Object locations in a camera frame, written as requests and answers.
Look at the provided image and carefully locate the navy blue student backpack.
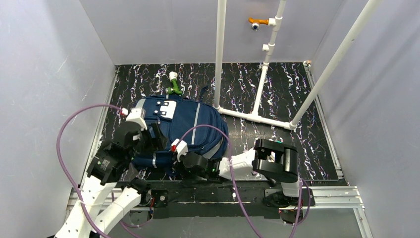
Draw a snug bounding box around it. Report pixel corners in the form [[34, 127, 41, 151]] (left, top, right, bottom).
[[132, 95, 228, 170]]

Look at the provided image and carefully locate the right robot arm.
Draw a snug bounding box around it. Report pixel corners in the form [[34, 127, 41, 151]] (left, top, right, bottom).
[[170, 139, 299, 198]]

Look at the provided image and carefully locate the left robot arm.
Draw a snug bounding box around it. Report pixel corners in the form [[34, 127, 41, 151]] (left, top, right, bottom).
[[55, 121, 167, 238]]

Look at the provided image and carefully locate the green white pipe fitting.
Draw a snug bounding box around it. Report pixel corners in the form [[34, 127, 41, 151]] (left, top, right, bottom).
[[165, 71, 183, 95]]

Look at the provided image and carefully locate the orange tap on pipe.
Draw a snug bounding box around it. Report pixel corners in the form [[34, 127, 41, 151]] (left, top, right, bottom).
[[248, 17, 269, 31]]

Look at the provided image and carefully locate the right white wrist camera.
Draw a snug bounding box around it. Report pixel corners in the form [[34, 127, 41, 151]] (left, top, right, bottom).
[[170, 139, 188, 162]]

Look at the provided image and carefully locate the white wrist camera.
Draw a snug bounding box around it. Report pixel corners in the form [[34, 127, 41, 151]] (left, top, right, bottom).
[[170, 139, 188, 162], [120, 108, 148, 131]]

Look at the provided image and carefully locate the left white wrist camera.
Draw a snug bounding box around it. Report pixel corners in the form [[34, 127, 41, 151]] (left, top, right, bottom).
[[120, 108, 148, 131]]

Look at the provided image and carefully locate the white PVC pipe frame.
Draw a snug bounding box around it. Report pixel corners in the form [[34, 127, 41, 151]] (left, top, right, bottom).
[[212, 0, 383, 131]]

